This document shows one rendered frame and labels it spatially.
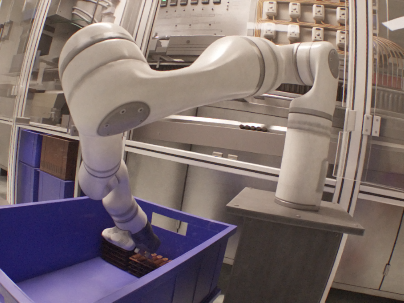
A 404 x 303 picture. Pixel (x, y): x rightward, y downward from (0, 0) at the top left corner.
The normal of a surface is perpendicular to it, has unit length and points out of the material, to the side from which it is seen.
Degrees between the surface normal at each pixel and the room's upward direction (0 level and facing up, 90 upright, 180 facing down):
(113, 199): 58
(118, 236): 39
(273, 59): 81
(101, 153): 125
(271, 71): 99
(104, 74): 77
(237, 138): 90
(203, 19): 90
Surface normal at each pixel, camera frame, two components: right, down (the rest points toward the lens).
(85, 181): -0.55, 0.48
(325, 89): 0.36, 0.13
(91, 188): -0.35, 0.61
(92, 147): 0.00, 0.64
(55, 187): -0.43, -0.01
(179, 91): 0.65, 0.62
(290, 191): -0.65, -0.05
